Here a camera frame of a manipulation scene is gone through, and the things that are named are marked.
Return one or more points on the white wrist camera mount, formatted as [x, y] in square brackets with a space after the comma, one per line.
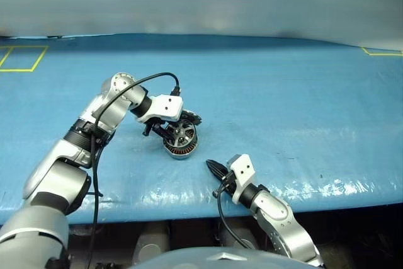
[167, 105]
[242, 168]

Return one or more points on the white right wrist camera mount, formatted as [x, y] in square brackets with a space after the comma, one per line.
[242, 168]

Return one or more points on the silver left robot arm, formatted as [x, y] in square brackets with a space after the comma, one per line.
[63, 162]

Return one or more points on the motor housing with copper windings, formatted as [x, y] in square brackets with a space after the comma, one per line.
[181, 152]

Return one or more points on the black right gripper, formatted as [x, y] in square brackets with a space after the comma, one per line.
[229, 182]

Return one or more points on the grey robot torso with emblem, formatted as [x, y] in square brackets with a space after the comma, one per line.
[220, 259]

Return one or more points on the silver spoked rotor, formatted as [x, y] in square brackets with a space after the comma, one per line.
[184, 135]

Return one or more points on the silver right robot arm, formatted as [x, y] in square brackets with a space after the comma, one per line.
[280, 221]

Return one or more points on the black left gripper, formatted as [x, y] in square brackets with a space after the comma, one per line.
[157, 128]

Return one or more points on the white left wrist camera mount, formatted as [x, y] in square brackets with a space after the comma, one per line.
[167, 105]

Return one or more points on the dark rounded grey shape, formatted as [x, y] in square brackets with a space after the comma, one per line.
[239, 234]
[152, 240]

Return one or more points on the blue plastic table cover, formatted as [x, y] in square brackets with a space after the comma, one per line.
[283, 99]

